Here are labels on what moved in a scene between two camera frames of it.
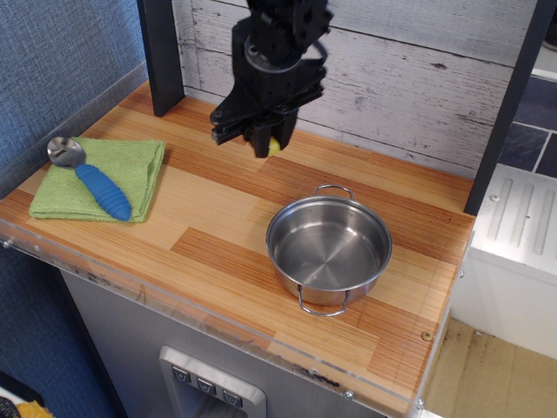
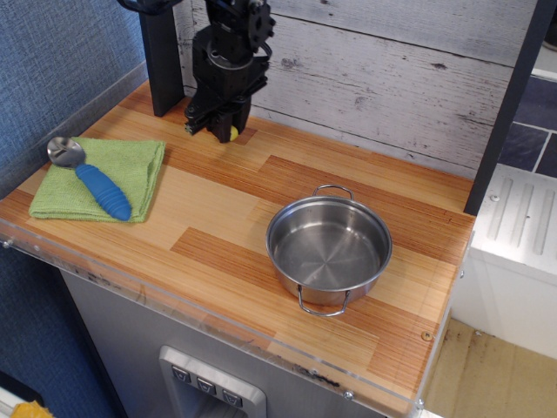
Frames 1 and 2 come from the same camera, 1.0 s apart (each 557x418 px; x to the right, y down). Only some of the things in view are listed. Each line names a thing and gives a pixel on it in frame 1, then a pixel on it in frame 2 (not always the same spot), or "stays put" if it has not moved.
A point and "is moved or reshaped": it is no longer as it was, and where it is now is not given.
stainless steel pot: [328, 247] stays put
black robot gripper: [278, 69] to [225, 75]
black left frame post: [165, 73] stays put
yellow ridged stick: [273, 146] is moved or reshaped
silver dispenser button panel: [201, 389] stays put
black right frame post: [507, 114] stays put
